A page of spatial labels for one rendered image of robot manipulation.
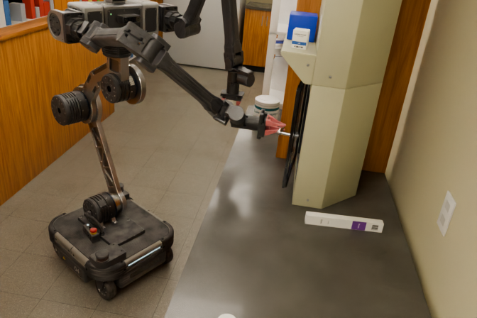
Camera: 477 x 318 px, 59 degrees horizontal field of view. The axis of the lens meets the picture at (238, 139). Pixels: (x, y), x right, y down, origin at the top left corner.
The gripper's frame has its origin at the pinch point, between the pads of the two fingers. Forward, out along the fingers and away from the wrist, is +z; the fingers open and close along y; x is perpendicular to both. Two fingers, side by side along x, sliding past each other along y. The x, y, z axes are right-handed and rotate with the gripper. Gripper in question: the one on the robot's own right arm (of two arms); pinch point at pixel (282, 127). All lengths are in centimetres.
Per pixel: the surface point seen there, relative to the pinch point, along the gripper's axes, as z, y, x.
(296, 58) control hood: 1.1, 29.2, -11.2
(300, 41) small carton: 1.6, 33.5, -5.1
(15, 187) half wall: -188, -116, 89
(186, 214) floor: -61, -120, 100
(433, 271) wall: 51, -22, -41
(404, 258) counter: 45, -26, -32
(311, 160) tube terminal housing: 11.7, -6.2, -11.1
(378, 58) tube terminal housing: 28.3, 30.4, -0.8
